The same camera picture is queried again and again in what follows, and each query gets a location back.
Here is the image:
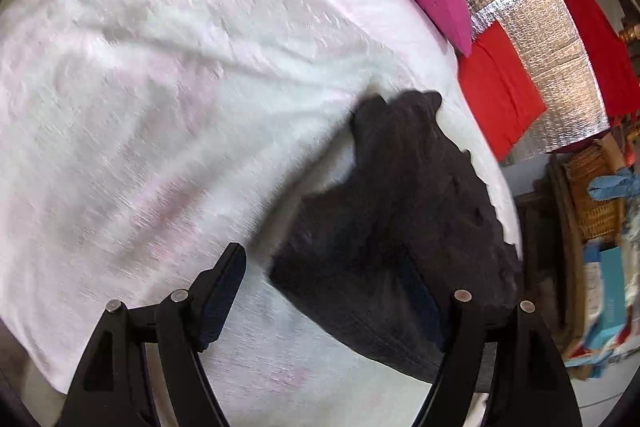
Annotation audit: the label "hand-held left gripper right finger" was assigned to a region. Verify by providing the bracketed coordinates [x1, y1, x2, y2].
[404, 252, 584, 427]

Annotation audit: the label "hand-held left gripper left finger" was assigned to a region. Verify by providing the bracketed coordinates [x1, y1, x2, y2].
[59, 243, 248, 427]

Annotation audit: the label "dark grey pants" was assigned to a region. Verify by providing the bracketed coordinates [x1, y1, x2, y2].
[270, 90, 526, 385]

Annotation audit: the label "pile of blue packages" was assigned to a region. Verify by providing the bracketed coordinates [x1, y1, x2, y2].
[564, 234, 640, 382]

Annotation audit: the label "wicker basket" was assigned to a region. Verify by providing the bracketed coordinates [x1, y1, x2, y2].
[546, 137, 635, 360]

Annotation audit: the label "blue ribbon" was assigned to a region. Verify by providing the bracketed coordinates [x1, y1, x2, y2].
[586, 168, 640, 204]

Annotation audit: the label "small red pillow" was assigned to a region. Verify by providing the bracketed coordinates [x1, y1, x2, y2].
[457, 21, 549, 162]

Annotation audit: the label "white fluffy blanket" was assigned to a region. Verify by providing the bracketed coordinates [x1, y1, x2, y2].
[0, 0, 525, 427]

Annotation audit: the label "silver foil insulation sheet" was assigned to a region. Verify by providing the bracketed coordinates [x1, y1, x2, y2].
[434, 0, 612, 166]

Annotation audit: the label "large red pillow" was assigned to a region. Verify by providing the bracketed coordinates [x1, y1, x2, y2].
[529, 0, 640, 118]

